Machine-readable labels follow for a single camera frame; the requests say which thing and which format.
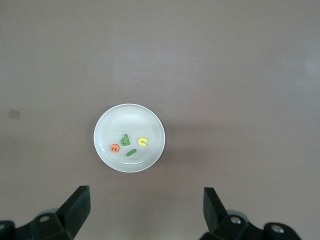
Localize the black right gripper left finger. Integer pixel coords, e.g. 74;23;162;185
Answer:
0;185;91;240

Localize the beige round plate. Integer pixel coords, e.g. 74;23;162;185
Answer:
93;103;166;174

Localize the brown table cover sheet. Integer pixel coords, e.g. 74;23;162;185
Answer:
0;0;320;240

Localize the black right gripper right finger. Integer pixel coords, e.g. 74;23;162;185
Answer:
201;186;301;240

